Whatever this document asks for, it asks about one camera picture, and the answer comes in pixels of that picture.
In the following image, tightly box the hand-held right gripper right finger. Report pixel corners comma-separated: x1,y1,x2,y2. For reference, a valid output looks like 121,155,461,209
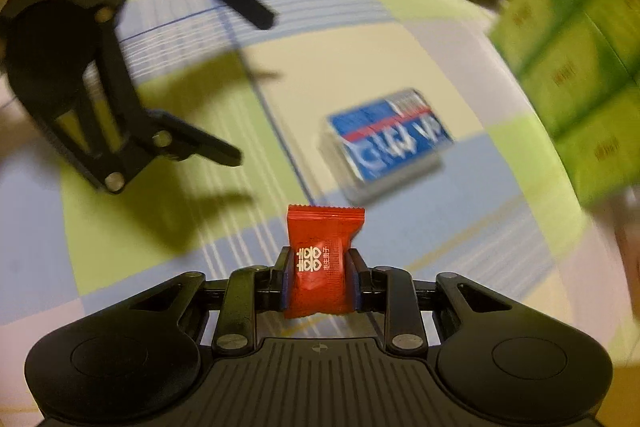
350,249,506,354

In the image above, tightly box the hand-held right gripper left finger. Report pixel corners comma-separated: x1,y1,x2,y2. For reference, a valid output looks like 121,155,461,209
127,248,293,356

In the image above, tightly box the red candy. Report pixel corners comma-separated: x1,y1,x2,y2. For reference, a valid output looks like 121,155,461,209
284,204,366,319

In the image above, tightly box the checked cloth covered desktop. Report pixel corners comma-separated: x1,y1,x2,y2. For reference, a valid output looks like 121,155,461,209
0,0,640,358

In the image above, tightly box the blue label plastic pack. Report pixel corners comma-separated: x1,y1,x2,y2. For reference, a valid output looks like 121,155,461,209
320,88,453,202

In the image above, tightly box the stack of green tissue packs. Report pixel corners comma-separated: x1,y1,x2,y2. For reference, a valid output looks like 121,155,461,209
487,0,640,208

